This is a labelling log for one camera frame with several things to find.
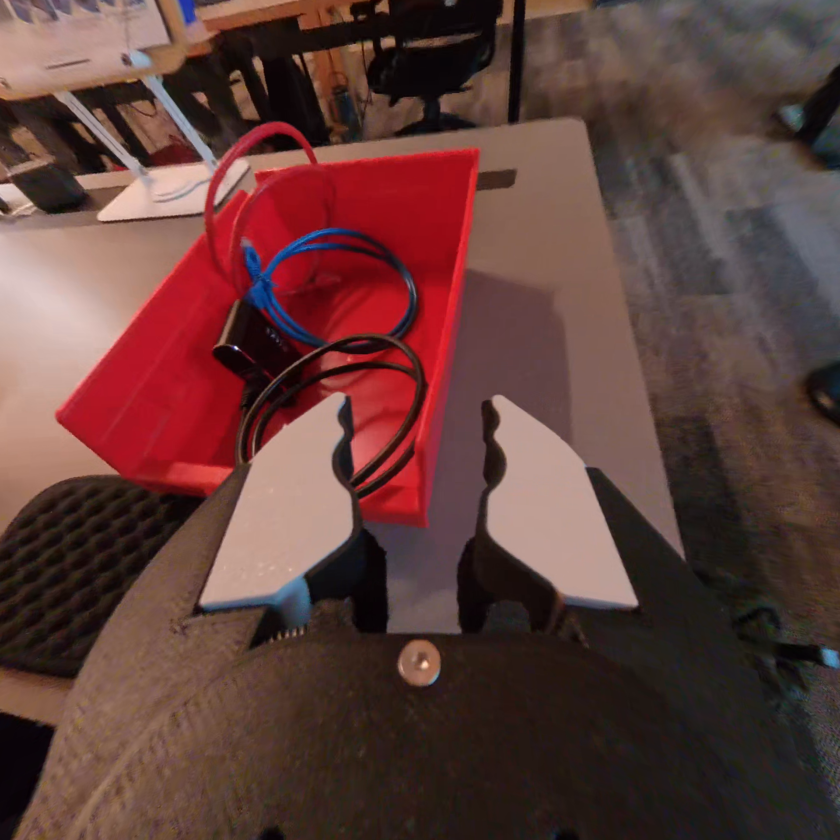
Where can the black mesh pad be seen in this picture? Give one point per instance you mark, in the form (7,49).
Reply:
(79,571)

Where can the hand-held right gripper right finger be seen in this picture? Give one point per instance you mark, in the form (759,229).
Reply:
(551,525)

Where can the small black box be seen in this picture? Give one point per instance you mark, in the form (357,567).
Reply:
(52,190)

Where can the black ethernet adapter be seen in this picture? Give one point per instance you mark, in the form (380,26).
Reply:
(253,338)

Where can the instruction poster board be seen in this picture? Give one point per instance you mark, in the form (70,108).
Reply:
(72,33)

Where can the red plastic bin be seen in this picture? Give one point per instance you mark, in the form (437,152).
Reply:
(164,367)

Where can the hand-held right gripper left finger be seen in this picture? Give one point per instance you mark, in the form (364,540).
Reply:
(282,525)

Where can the black office chair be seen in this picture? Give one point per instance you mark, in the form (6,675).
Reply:
(433,52)

